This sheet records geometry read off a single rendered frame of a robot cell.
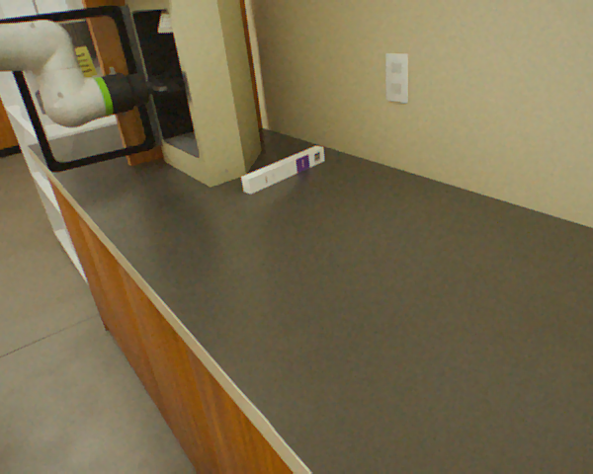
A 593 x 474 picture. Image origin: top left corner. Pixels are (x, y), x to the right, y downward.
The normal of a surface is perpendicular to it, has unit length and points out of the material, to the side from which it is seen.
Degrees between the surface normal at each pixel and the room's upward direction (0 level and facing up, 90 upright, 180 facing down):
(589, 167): 90
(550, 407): 0
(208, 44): 90
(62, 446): 0
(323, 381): 1
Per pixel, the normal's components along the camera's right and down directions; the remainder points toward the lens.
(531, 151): -0.80, 0.36
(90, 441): -0.11, -0.87
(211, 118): 0.58, 0.33
